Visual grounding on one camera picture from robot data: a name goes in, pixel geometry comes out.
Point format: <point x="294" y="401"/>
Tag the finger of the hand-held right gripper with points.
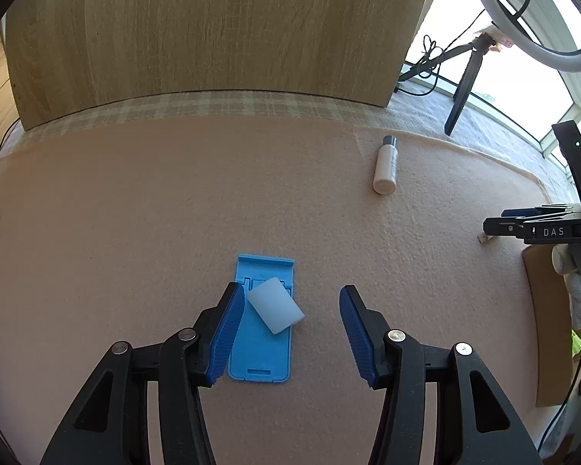
<point x="520" y="212"/>
<point x="503" y="226"/>

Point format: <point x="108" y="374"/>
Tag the yellow shuttlecock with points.
<point x="575" y="344"/>

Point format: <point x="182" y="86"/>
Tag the small white bottle grey cap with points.
<point x="385" y="169"/>

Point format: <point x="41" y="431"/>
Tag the white eraser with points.
<point x="276" y="307"/>

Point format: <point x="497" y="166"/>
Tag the white window frame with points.
<point x="537" y="133"/>

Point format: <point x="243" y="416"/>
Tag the person's right hand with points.
<point x="573" y="281"/>

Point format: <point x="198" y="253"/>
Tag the blue phone stand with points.
<point x="266" y="348"/>

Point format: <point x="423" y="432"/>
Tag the cardboard box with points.
<point x="547" y="324"/>

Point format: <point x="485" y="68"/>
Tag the light oak board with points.
<point x="198" y="34"/>

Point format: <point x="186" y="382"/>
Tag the plaid sheet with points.
<point x="174" y="106"/>

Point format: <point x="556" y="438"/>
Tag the pink blanket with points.
<point x="126" y="252"/>

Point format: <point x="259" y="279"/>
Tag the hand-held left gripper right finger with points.
<point x="360" y="339"/>

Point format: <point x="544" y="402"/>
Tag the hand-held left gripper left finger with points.
<point x="225" y="339"/>

